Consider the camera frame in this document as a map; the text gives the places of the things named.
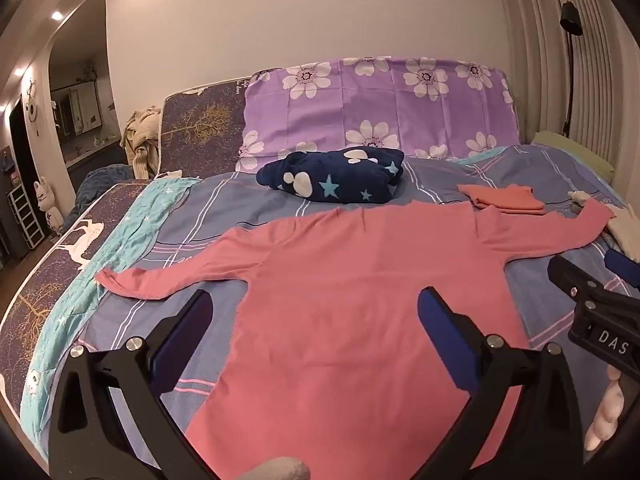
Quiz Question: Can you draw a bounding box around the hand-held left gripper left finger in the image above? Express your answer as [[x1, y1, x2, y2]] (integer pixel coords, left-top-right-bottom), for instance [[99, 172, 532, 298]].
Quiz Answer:
[[47, 287, 216, 480]]

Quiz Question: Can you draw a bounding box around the white cat figurine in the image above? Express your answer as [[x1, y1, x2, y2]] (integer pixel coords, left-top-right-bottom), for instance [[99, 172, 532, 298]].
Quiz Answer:
[[34, 176, 65, 236]]

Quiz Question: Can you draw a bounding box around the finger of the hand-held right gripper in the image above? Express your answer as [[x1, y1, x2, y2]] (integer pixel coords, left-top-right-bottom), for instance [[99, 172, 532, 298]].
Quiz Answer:
[[602, 249, 640, 288], [546, 255, 608, 306]]

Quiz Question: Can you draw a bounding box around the beige folded garment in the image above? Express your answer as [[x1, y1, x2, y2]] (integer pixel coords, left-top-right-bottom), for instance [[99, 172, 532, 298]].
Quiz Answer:
[[602, 204, 640, 261]]

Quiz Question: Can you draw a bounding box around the black floor lamp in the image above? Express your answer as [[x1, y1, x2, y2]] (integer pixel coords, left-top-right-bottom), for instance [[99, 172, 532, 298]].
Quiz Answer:
[[559, 1, 583, 138]]

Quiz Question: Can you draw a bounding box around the orange folded garment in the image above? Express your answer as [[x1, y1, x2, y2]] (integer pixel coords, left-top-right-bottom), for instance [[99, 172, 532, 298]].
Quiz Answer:
[[457, 183, 546, 217]]

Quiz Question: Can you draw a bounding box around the white wall decoration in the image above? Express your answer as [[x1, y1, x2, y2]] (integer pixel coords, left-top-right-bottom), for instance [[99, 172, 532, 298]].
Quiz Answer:
[[22, 77, 43, 136]]

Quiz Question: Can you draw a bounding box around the navy star print blanket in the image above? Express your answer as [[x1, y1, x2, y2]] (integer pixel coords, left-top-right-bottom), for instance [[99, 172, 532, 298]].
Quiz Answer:
[[256, 147, 406, 206]]

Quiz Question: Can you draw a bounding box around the blue knitted blanket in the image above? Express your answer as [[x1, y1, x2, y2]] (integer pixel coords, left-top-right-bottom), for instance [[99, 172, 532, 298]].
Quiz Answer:
[[75, 164, 136, 206]]

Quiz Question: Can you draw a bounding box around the purple floral pillow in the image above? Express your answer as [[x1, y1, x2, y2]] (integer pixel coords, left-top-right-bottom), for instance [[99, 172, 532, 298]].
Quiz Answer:
[[236, 57, 521, 173]]

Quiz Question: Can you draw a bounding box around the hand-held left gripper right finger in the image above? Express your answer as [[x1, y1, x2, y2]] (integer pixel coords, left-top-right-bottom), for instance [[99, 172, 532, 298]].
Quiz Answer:
[[417, 286, 588, 480]]

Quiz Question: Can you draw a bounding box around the green pillow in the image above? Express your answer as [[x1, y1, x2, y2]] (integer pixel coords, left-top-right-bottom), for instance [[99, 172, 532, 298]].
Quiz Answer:
[[531, 131, 616, 178]]

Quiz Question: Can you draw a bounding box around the dark framed window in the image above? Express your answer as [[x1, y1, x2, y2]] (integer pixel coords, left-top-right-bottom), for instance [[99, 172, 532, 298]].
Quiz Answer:
[[50, 80, 103, 136]]

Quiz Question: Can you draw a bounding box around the blue striped quilt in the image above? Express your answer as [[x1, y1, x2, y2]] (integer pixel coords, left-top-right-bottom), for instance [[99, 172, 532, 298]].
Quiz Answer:
[[20, 144, 640, 480]]

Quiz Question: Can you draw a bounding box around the beige clothes pile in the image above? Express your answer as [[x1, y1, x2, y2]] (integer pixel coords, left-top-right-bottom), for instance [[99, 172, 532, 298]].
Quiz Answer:
[[121, 107, 163, 181]]

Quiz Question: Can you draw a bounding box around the white pleated curtain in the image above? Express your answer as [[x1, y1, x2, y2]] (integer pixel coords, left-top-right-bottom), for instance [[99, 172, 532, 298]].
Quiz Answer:
[[500, 0, 640, 171]]

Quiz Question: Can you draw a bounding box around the pink long-sleeve shirt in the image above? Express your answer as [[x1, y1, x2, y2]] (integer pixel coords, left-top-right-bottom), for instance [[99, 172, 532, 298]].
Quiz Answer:
[[95, 197, 616, 480]]

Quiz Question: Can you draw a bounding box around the person's right hand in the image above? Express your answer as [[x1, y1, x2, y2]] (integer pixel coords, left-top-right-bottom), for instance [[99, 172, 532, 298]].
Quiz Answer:
[[585, 366, 627, 453]]

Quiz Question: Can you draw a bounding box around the tree print mattress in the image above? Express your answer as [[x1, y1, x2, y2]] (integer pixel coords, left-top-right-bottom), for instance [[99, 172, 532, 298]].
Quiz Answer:
[[0, 182, 151, 426]]

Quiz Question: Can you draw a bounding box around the person's left hand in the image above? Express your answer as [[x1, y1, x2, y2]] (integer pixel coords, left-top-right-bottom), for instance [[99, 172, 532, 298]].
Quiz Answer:
[[239, 456, 312, 480]]

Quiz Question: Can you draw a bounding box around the white rack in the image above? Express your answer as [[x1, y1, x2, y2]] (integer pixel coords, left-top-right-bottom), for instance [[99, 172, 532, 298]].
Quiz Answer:
[[7, 182, 48, 248]]

